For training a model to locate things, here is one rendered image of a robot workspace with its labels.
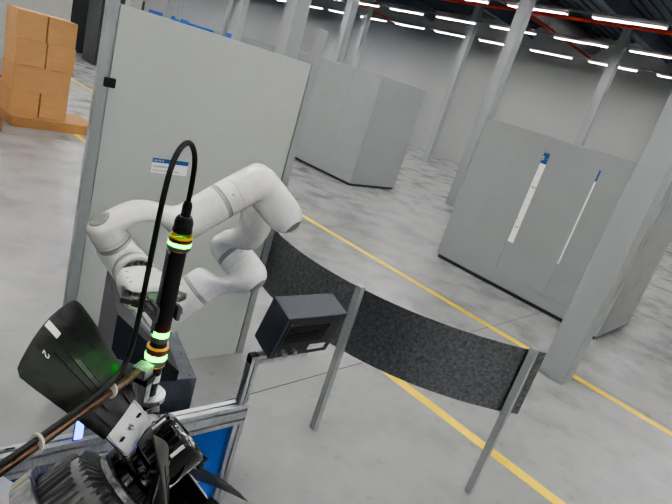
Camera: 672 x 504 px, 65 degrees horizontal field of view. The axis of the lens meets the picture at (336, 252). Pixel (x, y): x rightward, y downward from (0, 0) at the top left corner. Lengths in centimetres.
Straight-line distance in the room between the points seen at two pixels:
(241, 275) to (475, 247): 591
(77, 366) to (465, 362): 223
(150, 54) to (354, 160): 829
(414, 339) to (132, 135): 180
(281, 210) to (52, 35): 785
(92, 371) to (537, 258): 640
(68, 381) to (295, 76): 249
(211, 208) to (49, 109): 807
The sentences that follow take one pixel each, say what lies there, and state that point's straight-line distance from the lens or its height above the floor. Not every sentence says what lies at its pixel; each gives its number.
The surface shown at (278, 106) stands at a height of 172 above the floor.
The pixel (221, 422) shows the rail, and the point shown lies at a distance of 189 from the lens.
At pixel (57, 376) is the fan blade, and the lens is 103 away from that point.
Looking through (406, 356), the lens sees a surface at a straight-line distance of 295.
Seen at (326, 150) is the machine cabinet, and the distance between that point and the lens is 1139.
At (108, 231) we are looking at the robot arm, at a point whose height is 154.
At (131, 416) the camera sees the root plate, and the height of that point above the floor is 126.
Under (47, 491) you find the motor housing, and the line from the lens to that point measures 115.
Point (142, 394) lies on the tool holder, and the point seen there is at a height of 129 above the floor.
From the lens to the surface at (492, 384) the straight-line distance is 305.
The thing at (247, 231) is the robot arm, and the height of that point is 148.
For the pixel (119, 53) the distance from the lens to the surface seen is 279.
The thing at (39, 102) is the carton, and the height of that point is 37.
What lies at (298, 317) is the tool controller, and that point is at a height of 123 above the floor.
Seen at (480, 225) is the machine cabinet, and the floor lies 68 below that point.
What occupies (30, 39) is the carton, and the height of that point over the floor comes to 123.
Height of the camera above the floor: 198
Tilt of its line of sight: 18 degrees down
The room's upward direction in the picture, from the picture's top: 17 degrees clockwise
